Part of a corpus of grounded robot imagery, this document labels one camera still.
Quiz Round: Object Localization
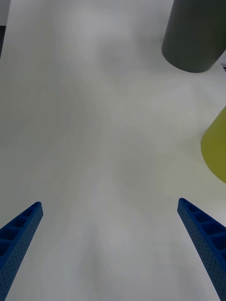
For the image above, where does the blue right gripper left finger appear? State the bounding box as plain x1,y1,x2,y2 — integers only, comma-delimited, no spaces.
0,201,44,301

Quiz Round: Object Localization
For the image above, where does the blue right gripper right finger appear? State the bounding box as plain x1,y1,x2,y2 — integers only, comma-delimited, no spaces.
177,198,226,301

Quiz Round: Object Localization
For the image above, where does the yellow-green waste bin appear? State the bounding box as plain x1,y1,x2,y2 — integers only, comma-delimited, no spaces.
201,107,226,184

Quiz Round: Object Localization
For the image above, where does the grey waste bin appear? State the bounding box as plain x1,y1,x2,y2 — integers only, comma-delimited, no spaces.
161,0,226,73

